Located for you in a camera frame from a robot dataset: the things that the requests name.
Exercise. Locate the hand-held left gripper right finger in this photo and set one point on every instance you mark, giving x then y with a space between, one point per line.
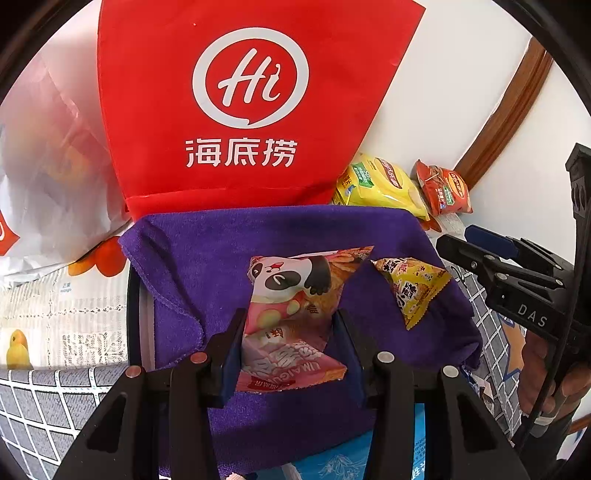
354 381

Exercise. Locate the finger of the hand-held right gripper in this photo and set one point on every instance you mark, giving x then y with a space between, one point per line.
466 256
489 242

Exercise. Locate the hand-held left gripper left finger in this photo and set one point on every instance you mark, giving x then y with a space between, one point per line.
231 369

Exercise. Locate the pink panda snack packet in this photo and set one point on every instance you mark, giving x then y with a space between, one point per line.
286 281

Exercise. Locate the person's right hand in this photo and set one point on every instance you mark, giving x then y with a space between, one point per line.
535 374

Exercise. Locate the yellow triangular snack packet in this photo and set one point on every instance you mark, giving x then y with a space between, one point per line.
411 286

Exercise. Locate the red chip bag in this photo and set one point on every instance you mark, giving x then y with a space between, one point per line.
443 189

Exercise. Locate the blue tissue pack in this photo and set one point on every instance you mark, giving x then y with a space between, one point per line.
332 461

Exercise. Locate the yellow chip bag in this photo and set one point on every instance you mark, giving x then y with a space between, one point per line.
383 184

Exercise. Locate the purple towel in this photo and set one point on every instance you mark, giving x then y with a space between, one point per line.
194 240

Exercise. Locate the fruit print tablecloth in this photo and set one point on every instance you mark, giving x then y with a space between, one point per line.
55 314

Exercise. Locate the grey grid pattern cloth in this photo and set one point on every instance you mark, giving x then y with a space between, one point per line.
37 406

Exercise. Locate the red tote bag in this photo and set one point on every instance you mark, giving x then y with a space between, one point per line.
323 69

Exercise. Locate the white plastic bag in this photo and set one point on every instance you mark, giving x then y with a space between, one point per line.
46 161

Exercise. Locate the wooden door frame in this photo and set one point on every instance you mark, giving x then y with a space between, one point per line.
512 110

